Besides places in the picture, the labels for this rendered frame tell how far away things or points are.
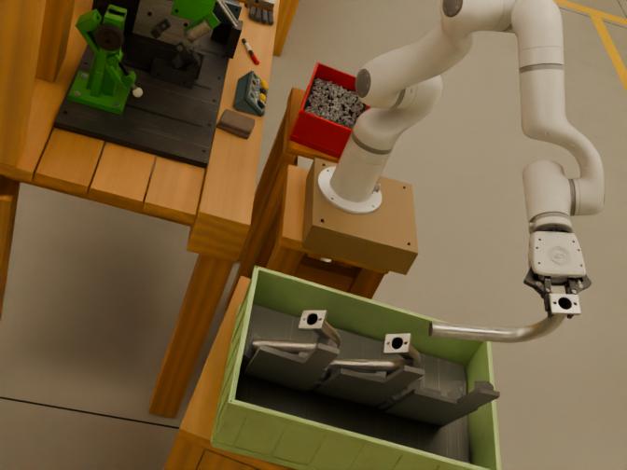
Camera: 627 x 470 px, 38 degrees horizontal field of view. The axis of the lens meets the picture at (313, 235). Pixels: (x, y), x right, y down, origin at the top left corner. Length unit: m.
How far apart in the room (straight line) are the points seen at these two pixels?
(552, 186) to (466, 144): 2.93
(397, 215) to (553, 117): 0.78
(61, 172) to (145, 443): 0.98
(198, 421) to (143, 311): 1.27
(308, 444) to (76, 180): 0.91
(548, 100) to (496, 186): 2.75
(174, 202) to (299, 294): 0.43
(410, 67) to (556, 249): 0.64
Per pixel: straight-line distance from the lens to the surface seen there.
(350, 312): 2.25
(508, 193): 4.61
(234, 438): 2.01
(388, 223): 2.51
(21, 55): 2.20
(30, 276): 3.33
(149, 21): 2.79
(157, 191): 2.41
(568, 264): 1.82
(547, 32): 1.91
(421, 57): 2.20
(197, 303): 2.61
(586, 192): 1.89
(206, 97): 2.76
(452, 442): 2.21
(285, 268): 2.54
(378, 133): 2.37
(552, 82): 1.90
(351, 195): 2.48
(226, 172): 2.51
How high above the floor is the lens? 2.46
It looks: 40 degrees down
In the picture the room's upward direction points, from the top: 24 degrees clockwise
